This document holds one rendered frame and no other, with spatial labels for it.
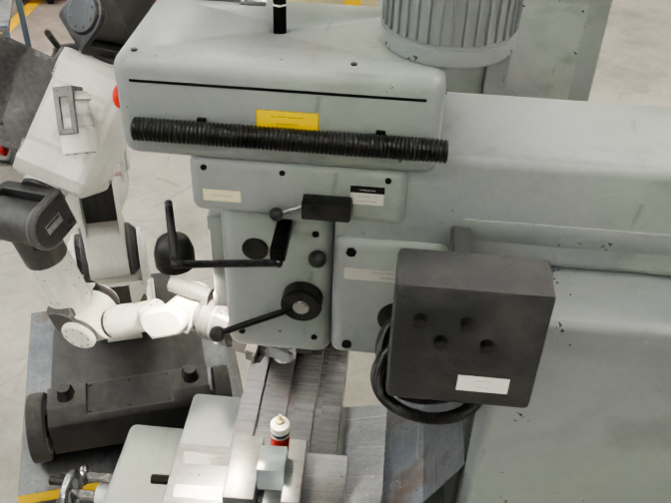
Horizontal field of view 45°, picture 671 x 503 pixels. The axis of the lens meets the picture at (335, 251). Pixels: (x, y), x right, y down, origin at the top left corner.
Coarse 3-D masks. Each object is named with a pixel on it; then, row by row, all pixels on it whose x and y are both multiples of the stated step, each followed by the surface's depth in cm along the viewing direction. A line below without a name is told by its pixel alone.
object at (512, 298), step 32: (416, 256) 106; (448, 256) 106; (480, 256) 106; (512, 256) 107; (416, 288) 102; (448, 288) 102; (480, 288) 101; (512, 288) 101; (544, 288) 102; (416, 320) 104; (448, 320) 104; (480, 320) 104; (512, 320) 103; (544, 320) 103; (416, 352) 108; (448, 352) 108; (480, 352) 107; (512, 352) 107; (416, 384) 112; (448, 384) 112; (480, 384) 111; (512, 384) 110
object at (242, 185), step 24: (192, 168) 124; (216, 168) 124; (240, 168) 123; (264, 168) 123; (288, 168) 123; (312, 168) 122; (336, 168) 122; (360, 168) 122; (216, 192) 126; (240, 192) 126; (264, 192) 125; (288, 192) 125; (312, 192) 125; (336, 192) 124; (360, 192) 124; (384, 192) 123; (360, 216) 126; (384, 216) 126
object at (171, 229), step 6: (168, 204) 138; (168, 210) 137; (168, 216) 135; (168, 222) 134; (174, 222) 135; (168, 228) 133; (174, 228) 133; (168, 234) 132; (174, 234) 132; (168, 240) 131; (174, 240) 130; (174, 246) 129; (174, 252) 127; (174, 258) 127
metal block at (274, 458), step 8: (264, 448) 158; (272, 448) 158; (280, 448) 158; (264, 456) 157; (272, 456) 157; (280, 456) 157; (264, 464) 155; (272, 464) 155; (280, 464) 156; (264, 472) 155; (272, 472) 155; (280, 472) 154; (264, 480) 156; (272, 480) 156; (280, 480) 156; (264, 488) 158; (272, 488) 158; (280, 488) 158
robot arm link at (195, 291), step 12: (168, 288) 166; (180, 288) 165; (192, 288) 164; (204, 288) 164; (180, 300) 165; (192, 300) 166; (204, 300) 163; (192, 312) 165; (204, 312) 163; (192, 324) 166; (204, 324) 163; (204, 336) 164
